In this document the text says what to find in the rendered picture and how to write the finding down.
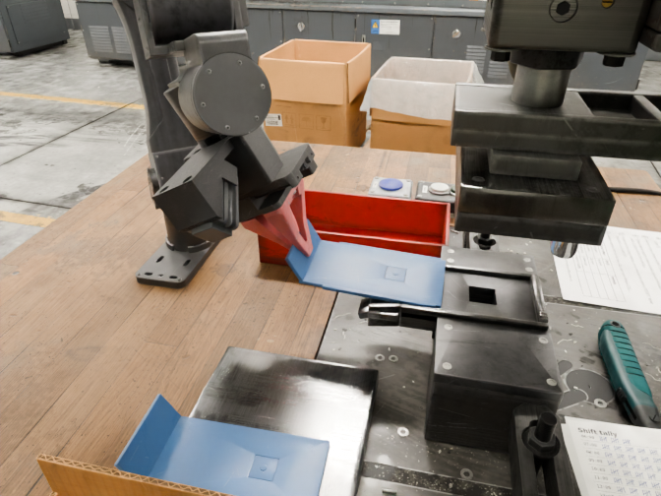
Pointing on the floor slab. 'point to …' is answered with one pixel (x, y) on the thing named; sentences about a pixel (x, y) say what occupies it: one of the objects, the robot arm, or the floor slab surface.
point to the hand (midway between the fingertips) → (304, 247)
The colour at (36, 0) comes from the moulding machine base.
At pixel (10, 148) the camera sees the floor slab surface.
